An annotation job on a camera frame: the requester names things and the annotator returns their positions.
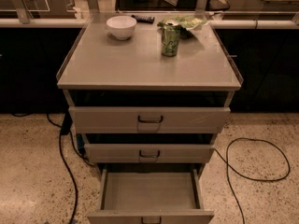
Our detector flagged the black cable left floor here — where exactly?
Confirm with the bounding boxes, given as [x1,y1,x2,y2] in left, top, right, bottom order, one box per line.
[45,112,94,224]

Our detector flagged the black cable floor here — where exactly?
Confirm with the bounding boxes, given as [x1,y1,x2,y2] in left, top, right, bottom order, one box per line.
[214,136,291,224]
[45,112,94,224]

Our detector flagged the grey drawer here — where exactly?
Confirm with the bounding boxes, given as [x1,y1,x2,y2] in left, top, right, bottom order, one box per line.
[88,167,214,224]
[69,106,230,133]
[85,144,213,163]

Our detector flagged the black remote control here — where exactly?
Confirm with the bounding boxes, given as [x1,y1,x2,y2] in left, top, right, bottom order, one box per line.
[131,15,155,24]

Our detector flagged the black cable right floor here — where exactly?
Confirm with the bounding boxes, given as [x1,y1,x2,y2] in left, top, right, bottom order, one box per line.
[214,136,291,224]

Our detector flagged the grey drawer cabinet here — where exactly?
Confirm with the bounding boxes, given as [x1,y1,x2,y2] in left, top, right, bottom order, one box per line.
[55,12,244,179]

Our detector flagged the green soda can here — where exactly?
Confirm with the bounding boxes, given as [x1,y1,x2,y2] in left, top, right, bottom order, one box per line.
[162,21,180,57]

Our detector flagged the grey top drawer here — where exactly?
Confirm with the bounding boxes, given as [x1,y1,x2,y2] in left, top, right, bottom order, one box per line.
[69,106,230,133]

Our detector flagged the grey bottom drawer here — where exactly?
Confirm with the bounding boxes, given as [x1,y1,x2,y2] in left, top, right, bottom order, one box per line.
[88,167,214,224]

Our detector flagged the green chip bag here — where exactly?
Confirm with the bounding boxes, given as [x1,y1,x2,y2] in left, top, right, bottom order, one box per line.
[157,15,207,31]

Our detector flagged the white bowl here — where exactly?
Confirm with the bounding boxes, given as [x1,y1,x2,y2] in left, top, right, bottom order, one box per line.
[107,16,136,40]

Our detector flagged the grey middle drawer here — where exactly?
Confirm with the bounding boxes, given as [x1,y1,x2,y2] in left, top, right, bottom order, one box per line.
[85,144,213,163]

